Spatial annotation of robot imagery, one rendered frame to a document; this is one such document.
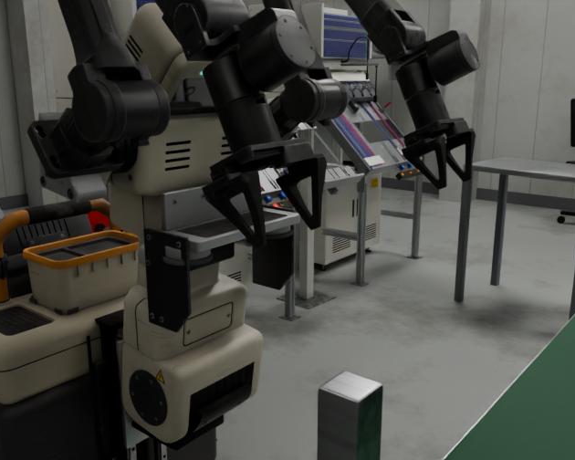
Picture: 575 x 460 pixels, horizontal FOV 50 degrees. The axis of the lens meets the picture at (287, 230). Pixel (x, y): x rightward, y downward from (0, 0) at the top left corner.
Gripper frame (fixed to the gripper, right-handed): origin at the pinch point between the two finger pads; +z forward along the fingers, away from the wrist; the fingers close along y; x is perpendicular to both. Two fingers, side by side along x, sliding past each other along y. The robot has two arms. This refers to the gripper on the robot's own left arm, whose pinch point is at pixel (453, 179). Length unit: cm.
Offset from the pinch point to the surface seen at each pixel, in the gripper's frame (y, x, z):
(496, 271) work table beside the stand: 272, 121, 53
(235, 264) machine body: 139, 199, -5
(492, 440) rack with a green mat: -42, -14, 26
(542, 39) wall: 533, 112, -112
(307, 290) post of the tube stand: 178, 190, 23
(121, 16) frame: 90, 163, -127
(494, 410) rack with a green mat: -36.6, -12.2, 24.7
